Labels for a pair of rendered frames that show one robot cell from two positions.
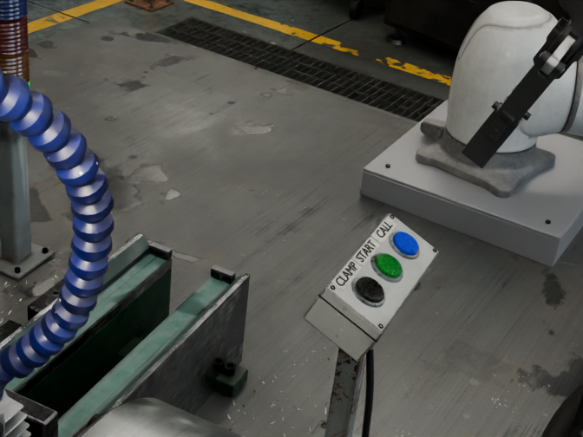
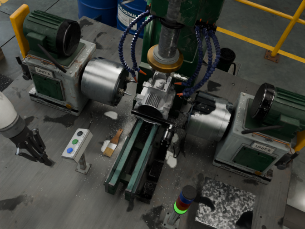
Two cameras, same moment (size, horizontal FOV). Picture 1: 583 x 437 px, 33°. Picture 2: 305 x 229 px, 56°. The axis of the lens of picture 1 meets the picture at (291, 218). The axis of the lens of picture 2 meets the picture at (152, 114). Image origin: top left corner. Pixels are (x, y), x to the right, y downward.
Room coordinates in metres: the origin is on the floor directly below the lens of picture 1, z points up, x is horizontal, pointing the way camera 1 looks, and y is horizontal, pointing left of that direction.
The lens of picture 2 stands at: (1.54, 0.09, 2.29)
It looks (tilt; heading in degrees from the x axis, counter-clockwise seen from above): 54 degrees down; 167
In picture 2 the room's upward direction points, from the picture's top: 11 degrees clockwise
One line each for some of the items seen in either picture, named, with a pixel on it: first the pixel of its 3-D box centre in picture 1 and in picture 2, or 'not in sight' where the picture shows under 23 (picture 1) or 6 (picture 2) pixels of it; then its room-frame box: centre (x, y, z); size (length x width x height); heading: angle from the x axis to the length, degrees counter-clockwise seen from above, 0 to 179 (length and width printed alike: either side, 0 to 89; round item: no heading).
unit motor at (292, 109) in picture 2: not in sight; (274, 129); (0.80, 0.89, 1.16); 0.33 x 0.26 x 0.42; 67
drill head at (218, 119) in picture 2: not in sight; (212, 117); (0.66, 0.62, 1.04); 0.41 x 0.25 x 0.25; 67
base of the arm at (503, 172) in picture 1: (478, 142); not in sight; (1.53, -0.30, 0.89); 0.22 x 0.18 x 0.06; 54
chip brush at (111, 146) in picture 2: not in sight; (114, 141); (0.68, 0.08, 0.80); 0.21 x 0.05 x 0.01; 155
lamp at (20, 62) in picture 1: (4, 63); (183, 202); (1.14, 0.38, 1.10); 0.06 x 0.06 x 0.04
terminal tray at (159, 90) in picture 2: not in sight; (159, 85); (0.49, 0.33, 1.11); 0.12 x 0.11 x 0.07; 157
